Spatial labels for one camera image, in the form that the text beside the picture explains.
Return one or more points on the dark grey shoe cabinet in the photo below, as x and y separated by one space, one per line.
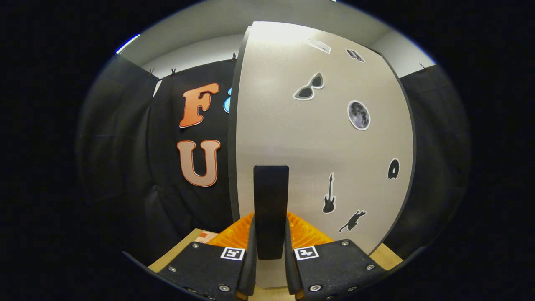
232 146

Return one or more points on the tan book with orange print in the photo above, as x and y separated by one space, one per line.
205 237

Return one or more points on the beige shoe cabinet door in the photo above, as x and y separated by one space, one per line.
284 133

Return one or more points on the black backdrop cloth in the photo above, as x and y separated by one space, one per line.
167 209

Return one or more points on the narrow ceiling light panel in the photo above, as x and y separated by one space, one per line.
127 43

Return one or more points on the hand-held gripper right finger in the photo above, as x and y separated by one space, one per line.
291 271

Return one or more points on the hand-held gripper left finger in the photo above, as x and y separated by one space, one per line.
249 267

